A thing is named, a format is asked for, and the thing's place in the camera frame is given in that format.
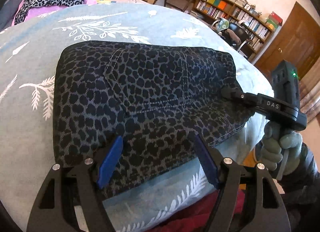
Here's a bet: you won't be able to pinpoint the red cloth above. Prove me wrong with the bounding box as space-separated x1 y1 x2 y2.
147 189 250 232

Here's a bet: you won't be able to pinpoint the purple cloth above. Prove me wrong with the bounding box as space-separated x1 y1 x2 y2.
15 0 97 24

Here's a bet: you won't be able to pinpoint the grey-blue quilted cloth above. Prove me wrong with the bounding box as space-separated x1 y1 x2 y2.
0 0 28 31

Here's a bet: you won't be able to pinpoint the black chair with patterned cloth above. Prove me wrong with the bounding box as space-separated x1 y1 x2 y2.
212 18 256 59

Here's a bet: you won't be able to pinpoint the person's right forearm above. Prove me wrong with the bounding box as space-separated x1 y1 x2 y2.
276 142 320 212

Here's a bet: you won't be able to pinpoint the wooden door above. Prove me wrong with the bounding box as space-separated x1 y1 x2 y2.
254 1 320 81

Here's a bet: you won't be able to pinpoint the person's right hand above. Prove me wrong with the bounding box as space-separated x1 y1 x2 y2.
257 120 304 179

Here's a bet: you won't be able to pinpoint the dark leopard print pants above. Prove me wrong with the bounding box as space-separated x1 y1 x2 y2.
53 40 255 199

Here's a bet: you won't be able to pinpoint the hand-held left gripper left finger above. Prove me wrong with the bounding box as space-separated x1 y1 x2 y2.
26 136 124 232

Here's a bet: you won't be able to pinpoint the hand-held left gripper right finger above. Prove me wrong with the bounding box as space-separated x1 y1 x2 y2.
194 134 292 232

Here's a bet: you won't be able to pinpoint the wooden bookshelf with books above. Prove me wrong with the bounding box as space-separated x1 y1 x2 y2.
194 0 283 55

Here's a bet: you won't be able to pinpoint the blue-grey leaf print blanket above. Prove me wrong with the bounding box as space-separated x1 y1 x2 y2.
0 3 274 232

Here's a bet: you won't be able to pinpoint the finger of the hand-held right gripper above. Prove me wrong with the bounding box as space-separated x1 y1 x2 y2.
221 86 261 109

